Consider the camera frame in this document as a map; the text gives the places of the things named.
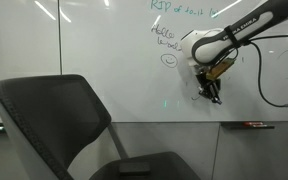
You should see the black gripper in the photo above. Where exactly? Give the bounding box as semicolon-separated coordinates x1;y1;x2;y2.
196;73;221;104

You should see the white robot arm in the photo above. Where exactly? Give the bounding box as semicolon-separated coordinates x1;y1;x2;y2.
180;0;288;107

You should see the red whiteboard marker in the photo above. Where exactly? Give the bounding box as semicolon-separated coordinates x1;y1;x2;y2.
244;122;264;126

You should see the large white whiteboard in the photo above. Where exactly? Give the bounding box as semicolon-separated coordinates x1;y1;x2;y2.
60;0;288;122

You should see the black mesh office chair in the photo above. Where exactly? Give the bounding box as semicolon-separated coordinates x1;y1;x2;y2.
0;74;201;180

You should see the left whiteboard panel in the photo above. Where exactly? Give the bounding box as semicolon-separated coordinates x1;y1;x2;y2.
0;0;62;124

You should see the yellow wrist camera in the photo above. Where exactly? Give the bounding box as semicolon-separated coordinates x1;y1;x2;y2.
206;58;235;80

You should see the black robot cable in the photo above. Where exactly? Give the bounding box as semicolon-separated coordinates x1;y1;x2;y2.
217;31;288;108

